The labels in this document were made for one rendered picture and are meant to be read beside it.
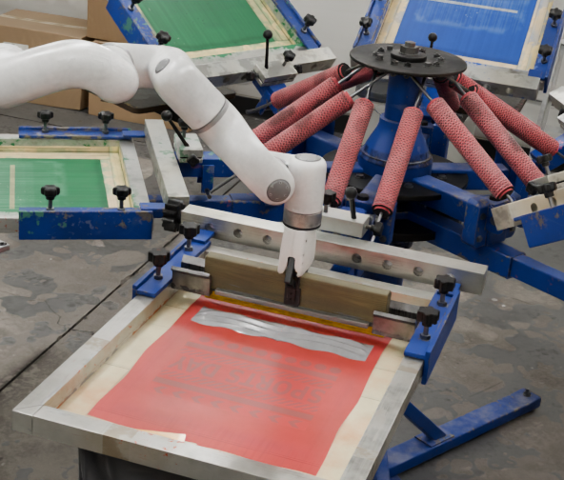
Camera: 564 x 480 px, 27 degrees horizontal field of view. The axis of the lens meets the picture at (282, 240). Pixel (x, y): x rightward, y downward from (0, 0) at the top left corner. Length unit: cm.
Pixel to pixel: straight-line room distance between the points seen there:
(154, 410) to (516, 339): 271
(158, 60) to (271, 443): 71
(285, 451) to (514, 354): 259
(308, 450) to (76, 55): 77
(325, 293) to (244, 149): 36
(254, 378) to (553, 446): 195
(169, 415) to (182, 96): 56
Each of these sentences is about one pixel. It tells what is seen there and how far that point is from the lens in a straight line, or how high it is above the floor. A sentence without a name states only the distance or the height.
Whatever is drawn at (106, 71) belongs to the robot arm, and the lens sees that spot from 209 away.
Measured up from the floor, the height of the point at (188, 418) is 96.
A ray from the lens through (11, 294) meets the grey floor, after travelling 463.
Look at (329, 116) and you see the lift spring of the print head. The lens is 297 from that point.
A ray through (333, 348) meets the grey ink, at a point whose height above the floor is 96.
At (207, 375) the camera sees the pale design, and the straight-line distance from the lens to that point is 219.
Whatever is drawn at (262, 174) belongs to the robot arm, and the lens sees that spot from 218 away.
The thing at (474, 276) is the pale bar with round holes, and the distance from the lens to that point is 253.
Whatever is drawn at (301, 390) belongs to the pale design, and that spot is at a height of 96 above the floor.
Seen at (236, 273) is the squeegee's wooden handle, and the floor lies 104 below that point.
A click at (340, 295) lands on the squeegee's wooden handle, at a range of 235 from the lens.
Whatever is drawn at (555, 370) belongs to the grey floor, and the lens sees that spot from 446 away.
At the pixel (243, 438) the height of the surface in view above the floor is 96.
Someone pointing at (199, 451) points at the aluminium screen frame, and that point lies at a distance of 192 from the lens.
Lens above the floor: 205
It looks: 23 degrees down
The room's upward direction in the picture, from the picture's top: 5 degrees clockwise
